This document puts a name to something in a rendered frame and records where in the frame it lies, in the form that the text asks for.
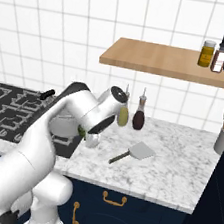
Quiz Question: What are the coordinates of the wooden wall shelf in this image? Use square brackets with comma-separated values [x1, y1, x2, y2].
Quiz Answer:
[97, 34, 224, 89]

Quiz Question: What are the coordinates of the dark brown sauce bottle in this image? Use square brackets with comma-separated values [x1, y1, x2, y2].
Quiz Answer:
[130, 85, 151, 133]

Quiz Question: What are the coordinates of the grey spatula with dark handle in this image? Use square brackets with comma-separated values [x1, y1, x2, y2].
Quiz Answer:
[107, 136, 158, 171]

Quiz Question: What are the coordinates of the white utensil holder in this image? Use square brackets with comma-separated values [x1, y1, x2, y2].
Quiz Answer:
[211, 126, 224, 157]

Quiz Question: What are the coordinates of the yellow jar with grey lid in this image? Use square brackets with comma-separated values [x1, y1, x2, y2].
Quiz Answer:
[196, 38, 218, 70]

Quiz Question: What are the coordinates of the olive green oil bottle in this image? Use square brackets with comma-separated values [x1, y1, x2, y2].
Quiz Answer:
[115, 82, 135, 128]

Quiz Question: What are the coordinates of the gold cupboard door handle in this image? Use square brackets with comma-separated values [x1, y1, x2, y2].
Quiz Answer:
[70, 201, 83, 224]

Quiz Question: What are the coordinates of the tall navy cabinet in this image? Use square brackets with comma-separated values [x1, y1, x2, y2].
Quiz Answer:
[172, 0, 224, 224]

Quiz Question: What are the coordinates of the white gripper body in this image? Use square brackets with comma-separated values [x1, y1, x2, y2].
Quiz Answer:
[83, 132, 102, 151]

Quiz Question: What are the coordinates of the navy drawer front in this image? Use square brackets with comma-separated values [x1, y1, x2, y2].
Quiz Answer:
[63, 177, 191, 224]

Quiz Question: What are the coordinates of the brown spice jar, dark lid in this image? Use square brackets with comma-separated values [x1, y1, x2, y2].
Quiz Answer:
[209, 40, 224, 74]

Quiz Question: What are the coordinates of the gold drawer handle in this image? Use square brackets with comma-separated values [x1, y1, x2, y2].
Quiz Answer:
[100, 190, 130, 209]

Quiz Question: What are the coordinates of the green avocado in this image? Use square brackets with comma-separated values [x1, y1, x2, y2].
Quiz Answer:
[76, 124, 89, 141]

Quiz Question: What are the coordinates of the black hob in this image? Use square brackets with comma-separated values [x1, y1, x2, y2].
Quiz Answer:
[0, 80, 89, 161]

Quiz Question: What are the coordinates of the white pot with black handle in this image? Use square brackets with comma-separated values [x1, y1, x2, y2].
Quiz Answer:
[34, 76, 93, 142]

